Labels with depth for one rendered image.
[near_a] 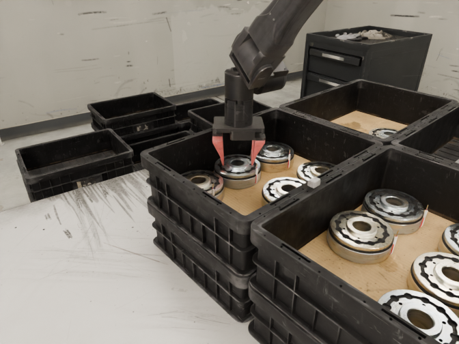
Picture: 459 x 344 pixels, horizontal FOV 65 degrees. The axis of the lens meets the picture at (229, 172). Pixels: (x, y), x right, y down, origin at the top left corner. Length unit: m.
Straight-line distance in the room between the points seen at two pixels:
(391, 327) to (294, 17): 0.43
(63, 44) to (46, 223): 2.54
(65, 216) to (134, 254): 0.25
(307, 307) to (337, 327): 0.04
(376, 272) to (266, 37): 0.41
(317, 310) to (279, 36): 0.40
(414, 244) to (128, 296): 0.52
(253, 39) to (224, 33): 3.38
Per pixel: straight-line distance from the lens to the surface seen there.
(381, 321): 0.43
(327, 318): 0.48
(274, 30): 0.61
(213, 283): 0.68
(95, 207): 0.99
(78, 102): 3.51
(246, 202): 0.72
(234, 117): 0.71
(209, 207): 0.55
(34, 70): 3.39
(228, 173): 0.76
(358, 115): 1.22
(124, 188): 1.05
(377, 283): 0.60
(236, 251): 0.57
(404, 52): 2.36
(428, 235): 0.73
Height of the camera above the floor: 1.24
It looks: 30 degrees down
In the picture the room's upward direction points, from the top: straight up
